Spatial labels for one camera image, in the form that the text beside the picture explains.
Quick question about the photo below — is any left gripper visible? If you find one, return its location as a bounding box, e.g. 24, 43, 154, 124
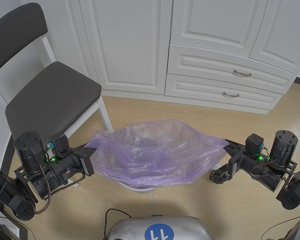
50, 149, 95, 185

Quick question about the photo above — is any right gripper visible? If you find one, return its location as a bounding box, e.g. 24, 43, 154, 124
228, 154, 265, 177

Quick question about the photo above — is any purple plastic bag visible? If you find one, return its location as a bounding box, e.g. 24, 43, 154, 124
86, 119, 230, 189

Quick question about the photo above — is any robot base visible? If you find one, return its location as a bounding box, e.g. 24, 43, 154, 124
107, 215, 214, 240

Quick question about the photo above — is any crumpled black plastic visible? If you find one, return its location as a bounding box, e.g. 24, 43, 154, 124
209, 164, 232, 185

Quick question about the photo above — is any white trash bin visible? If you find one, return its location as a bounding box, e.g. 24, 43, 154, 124
117, 180, 156, 192

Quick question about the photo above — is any white chair with grey cushions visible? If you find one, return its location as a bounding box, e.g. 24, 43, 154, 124
0, 3, 114, 188

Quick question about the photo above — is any white wardrobe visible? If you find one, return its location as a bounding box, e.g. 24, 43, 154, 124
17, 0, 300, 116

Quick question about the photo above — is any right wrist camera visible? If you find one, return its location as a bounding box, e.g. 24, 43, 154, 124
245, 133, 265, 159

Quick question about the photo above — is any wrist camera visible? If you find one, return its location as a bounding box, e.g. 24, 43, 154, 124
47, 133, 73, 159
245, 133, 265, 159

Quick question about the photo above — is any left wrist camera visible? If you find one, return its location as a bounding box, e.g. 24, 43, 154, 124
47, 133, 73, 159

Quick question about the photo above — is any black cable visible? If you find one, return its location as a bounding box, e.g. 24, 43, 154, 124
104, 208, 133, 238

